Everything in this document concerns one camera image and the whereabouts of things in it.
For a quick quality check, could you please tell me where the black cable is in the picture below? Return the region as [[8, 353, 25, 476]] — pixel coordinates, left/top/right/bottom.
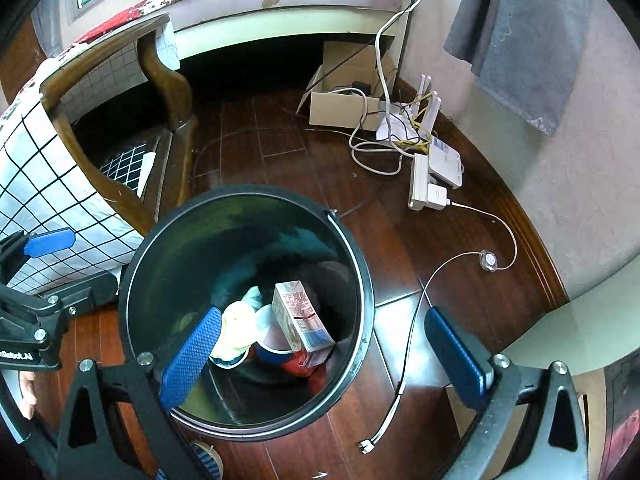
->
[[320, 0, 443, 81]]

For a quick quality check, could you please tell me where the person's left hand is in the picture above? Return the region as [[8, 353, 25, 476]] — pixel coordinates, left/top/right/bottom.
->
[[19, 370, 40, 418]]

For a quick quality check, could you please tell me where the thick white cable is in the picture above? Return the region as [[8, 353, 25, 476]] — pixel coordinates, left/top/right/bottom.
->
[[348, 0, 441, 176]]

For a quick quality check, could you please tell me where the white charger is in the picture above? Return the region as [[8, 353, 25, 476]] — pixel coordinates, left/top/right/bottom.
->
[[426, 183, 451, 209]]

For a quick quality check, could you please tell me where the cardboard box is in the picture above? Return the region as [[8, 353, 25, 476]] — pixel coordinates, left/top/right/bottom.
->
[[297, 40, 401, 128]]

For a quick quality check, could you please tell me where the white blue paper cup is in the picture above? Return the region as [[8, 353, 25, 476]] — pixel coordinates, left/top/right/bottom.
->
[[209, 350, 251, 370]]

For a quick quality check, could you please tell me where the yellow plastic bag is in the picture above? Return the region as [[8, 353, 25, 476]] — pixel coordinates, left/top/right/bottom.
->
[[209, 302, 261, 361]]

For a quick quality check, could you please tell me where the white cable with inline switch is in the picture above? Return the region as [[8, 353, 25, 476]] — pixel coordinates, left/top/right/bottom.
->
[[357, 201, 518, 456]]

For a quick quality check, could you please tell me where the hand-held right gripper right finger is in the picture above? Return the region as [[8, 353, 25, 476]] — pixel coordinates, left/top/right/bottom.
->
[[425, 306, 592, 480]]

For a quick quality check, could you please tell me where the red plastic bag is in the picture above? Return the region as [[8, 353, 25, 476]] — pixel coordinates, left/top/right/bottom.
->
[[282, 350, 321, 378]]

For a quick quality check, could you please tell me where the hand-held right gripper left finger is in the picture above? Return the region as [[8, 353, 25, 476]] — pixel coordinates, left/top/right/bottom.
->
[[56, 306, 224, 480]]

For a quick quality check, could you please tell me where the black trash bin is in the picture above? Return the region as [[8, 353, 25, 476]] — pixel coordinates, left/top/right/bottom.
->
[[118, 186, 376, 444]]

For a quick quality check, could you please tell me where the white router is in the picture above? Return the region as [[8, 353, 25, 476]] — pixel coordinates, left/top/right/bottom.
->
[[376, 74, 443, 143]]

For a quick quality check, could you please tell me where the white milk carton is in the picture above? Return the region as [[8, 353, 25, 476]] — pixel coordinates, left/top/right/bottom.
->
[[271, 280, 337, 367]]

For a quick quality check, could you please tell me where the white power strip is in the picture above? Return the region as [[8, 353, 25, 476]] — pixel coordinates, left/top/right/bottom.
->
[[407, 152, 432, 211]]

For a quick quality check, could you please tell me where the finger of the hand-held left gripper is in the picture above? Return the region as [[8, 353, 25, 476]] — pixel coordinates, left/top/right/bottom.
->
[[30, 270, 121, 321], [0, 226, 77, 286]]

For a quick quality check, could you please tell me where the grey curtain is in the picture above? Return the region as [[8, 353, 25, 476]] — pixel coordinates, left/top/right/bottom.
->
[[443, 0, 601, 137], [30, 0, 76, 56]]

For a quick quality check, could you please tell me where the blue striped object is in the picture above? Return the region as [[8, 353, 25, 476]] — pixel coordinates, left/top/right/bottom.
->
[[190, 440, 223, 480]]

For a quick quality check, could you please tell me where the yellow cable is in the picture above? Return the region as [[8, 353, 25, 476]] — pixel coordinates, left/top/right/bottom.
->
[[400, 92, 436, 153]]

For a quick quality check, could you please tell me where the white modem box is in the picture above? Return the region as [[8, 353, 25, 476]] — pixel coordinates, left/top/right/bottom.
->
[[429, 135, 463, 190]]

